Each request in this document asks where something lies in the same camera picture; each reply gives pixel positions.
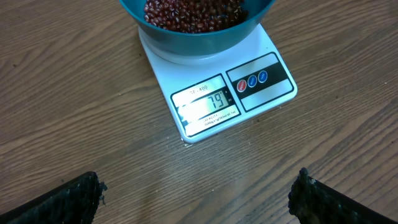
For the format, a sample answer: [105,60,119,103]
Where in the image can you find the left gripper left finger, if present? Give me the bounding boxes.
[1,171,108,224]

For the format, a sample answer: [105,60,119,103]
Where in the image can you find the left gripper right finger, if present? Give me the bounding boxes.
[288,167,395,224]

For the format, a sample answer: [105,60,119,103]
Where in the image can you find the red adzuki beans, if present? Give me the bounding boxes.
[143,0,248,34]

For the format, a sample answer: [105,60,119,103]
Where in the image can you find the white digital kitchen scale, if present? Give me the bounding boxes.
[139,25,298,144]

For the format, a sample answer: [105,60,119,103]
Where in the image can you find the teal blue bowl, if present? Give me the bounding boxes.
[120,0,274,56]

